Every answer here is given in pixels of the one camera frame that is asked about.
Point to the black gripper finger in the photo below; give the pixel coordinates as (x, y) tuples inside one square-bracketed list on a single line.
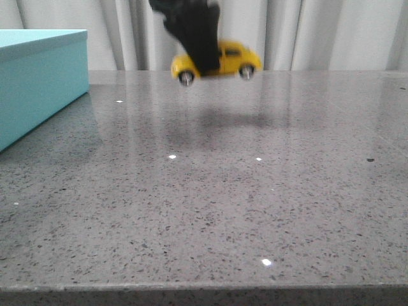
[(194, 24)]

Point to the yellow toy beetle car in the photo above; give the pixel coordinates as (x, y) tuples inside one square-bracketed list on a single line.
[(234, 59)]

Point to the light blue box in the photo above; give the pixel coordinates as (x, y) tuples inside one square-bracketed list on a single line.
[(42, 71)]

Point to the grey pleated curtain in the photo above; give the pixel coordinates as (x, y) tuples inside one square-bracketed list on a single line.
[(287, 35)]

